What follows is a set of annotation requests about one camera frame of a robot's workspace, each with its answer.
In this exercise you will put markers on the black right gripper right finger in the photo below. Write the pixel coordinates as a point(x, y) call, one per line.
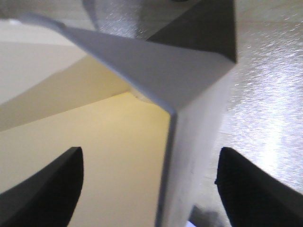
point(252, 198)

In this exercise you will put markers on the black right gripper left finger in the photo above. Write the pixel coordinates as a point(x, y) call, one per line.
point(49, 197)

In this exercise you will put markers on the white plastic trash bin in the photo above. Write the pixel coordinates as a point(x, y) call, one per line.
point(145, 115)

